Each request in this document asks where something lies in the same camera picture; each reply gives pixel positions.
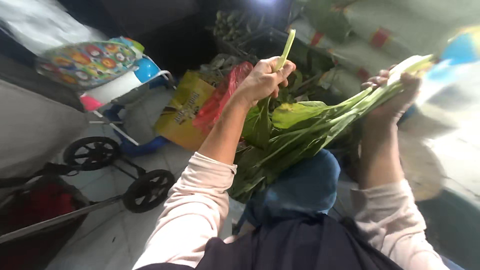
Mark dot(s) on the person's right thumb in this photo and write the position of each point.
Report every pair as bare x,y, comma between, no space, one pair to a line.
410,81

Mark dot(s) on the translucent plastic bag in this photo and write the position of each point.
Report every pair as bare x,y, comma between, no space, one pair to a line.
221,65

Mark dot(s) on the person's right hand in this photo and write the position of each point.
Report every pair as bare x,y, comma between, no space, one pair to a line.
393,99

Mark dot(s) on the white sacks with red marks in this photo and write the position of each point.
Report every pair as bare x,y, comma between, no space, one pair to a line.
360,41

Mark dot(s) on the heap of green leaves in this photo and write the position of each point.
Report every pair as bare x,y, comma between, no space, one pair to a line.
311,75

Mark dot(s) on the person's left thumb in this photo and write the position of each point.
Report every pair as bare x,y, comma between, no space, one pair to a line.
265,64

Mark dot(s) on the pile of green produce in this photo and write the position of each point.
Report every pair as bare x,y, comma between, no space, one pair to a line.
228,26

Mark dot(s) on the person's left fingers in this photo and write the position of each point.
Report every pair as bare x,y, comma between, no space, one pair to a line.
284,76

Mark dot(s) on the red plastic bag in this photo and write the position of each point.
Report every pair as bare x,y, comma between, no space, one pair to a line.
221,101

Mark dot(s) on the person's legs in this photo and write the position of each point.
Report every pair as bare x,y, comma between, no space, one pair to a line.
307,183

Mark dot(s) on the black-wheeled folding cart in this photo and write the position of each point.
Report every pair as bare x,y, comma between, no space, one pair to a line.
146,191

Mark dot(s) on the single green leaf stalk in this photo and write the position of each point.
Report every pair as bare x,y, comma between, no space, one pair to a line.
288,48

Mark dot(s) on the dark red bag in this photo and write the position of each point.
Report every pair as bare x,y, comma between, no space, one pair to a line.
45,202

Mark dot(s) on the person's left hand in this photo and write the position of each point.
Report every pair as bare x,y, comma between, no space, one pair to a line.
262,80

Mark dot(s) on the person's body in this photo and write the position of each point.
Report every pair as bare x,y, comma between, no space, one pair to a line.
292,243

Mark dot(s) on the bunch of leafy green vegetables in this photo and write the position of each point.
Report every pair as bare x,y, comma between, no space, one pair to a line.
337,120

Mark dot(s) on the colourful child's ride-on toy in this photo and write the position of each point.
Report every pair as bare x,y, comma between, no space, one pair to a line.
108,71

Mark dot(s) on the yellow printed cardboard box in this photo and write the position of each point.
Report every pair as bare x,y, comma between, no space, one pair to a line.
183,108

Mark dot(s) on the person's right fingers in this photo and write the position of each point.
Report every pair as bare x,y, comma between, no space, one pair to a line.
377,78

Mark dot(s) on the person's right forearm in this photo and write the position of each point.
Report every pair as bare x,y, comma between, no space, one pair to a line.
382,161

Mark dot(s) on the grey fabric-like panel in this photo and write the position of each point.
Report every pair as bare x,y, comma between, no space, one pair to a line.
33,127

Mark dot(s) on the blue and yellow object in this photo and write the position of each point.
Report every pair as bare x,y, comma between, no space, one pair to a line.
459,48

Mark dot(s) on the person's left forearm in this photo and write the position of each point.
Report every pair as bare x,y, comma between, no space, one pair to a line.
221,138

